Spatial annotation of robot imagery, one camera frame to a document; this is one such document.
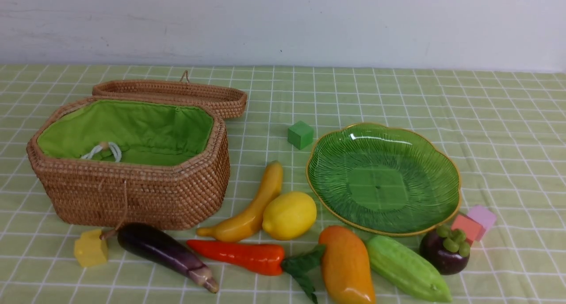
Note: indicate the yellow toy lemon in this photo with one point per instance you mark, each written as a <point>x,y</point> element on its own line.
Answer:
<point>289,216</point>

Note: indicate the yellow toy banana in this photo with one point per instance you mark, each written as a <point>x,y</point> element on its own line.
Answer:
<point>249,221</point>

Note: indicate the red toy chili pepper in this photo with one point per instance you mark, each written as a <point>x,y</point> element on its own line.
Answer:
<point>264,259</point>

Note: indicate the orange toy mango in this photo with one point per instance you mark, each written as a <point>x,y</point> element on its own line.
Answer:
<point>345,267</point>

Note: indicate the purple toy eggplant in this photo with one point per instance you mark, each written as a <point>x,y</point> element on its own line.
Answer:
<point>154,245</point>

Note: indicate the green toy bitter gourd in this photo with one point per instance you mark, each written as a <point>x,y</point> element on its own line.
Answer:
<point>407,270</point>

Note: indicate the purple toy mangosteen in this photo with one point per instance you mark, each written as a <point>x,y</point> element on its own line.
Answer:
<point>446,249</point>

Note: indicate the green foam cube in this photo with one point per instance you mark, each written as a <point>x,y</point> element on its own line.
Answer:
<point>300,135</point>

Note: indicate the woven rattan basket lid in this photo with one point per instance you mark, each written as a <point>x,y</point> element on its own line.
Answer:
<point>226,102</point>

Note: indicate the green glass leaf plate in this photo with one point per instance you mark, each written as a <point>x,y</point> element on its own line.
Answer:
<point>383,180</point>

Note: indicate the woven rattan basket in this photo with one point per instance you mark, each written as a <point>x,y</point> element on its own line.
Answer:
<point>103,160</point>

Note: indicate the red foam cube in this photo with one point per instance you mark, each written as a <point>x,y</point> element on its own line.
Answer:
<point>469,227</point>

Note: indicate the pink foam cube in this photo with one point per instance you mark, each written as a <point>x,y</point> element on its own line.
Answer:
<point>484,217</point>

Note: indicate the yellow foam block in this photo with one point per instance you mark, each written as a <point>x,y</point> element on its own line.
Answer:
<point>90,250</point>

